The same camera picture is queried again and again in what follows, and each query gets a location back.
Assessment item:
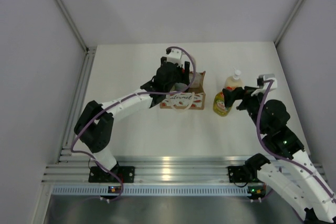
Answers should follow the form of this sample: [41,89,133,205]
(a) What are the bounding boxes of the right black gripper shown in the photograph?
[222,86,268,134]

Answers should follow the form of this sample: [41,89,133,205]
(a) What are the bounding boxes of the cream pump soap bottle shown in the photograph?
[224,69,243,91]

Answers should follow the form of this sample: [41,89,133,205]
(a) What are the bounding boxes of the yellow dish soap bottle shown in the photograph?
[213,91,232,116]

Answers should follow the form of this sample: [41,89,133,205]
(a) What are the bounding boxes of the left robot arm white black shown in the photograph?
[74,57,195,182]

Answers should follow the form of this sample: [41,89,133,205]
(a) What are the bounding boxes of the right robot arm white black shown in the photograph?
[223,87,335,223]

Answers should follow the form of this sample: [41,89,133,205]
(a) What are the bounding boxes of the watermelon print canvas bag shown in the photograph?
[160,71,206,112]

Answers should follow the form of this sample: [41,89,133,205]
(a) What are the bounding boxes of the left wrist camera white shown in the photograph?
[166,48,183,66]

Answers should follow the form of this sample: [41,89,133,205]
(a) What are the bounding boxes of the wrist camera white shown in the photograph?
[251,74,278,97]
[166,48,183,66]

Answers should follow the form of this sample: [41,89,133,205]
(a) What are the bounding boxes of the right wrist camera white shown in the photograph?
[251,74,278,97]

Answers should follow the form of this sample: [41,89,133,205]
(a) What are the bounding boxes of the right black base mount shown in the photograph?
[227,166,250,183]

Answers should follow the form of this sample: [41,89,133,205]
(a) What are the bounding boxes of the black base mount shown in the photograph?
[88,165,135,183]
[227,166,250,183]

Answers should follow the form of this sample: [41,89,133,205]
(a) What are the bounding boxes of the left aluminium frame post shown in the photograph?
[54,0,88,53]

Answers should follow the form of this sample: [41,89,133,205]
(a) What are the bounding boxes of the aluminium frame post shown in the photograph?
[54,0,88,53]
[274,0,306,48]

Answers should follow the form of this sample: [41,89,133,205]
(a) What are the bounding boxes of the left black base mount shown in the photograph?
[88,165,135,183]

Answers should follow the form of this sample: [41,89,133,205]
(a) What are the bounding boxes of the right aluminium frame post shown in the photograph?
[274,0,306,48]

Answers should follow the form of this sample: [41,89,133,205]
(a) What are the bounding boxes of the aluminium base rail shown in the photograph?
[42,155,248,185]

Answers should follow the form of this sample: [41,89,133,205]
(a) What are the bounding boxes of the slotted grey cable duct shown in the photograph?
[52,185,251,197]

